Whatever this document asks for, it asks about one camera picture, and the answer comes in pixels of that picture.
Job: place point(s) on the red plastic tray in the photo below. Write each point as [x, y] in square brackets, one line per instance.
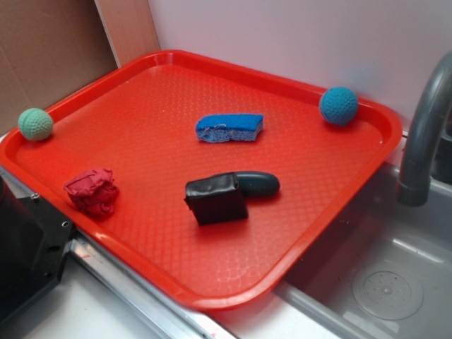
[139, 121]

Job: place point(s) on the black box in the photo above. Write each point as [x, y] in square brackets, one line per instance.
[216, 199]

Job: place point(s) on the grey faucet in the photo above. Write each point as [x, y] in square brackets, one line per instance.
[427, 153]

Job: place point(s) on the crumpled red cloth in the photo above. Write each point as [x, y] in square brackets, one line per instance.
[93, 191]

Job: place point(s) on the green dimpled ball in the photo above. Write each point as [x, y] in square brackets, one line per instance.
[35, 124]

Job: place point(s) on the blue sponge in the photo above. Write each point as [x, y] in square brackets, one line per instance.
[220, 128]

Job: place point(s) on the dark teal oblong object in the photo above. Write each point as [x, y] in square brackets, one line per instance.
[257, 184]

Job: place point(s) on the brown cardboard panel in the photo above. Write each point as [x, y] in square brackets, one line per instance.
[50, 49]

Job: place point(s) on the grey plastic sink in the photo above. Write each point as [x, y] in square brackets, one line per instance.
[380, 269]

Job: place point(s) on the blue dimpled ball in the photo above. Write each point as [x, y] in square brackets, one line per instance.
[339, 106]

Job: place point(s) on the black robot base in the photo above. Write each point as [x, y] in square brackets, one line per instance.
[35, 239]

